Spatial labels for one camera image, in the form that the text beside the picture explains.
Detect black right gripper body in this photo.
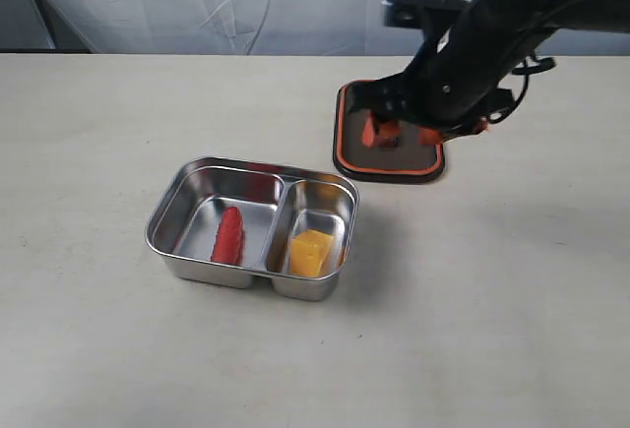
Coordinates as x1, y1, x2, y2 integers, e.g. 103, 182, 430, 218
346, 73, 516, 133

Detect lunch box lid orange seal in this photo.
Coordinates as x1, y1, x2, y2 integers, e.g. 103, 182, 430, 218
333, 81, 447, 184

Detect yellow cheese wedge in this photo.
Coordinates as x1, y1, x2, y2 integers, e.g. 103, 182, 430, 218
288, 229, 334, 278

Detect red sausage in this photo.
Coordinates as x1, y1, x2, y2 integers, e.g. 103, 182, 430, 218
211, 207, 244, 266

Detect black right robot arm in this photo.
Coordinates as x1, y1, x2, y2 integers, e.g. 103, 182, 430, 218
348, 0, 629, 142

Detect steel two-compartment lunch box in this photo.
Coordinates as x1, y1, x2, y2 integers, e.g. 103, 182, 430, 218
145, 156, 359, 301

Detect white backdrop cloth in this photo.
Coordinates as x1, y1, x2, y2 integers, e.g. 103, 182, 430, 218
0, 0, 630, 58

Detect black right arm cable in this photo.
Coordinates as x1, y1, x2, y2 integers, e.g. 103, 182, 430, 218
442, 0, 630, 139

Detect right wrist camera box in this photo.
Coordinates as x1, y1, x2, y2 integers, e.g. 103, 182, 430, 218
382, 0, 469, 31

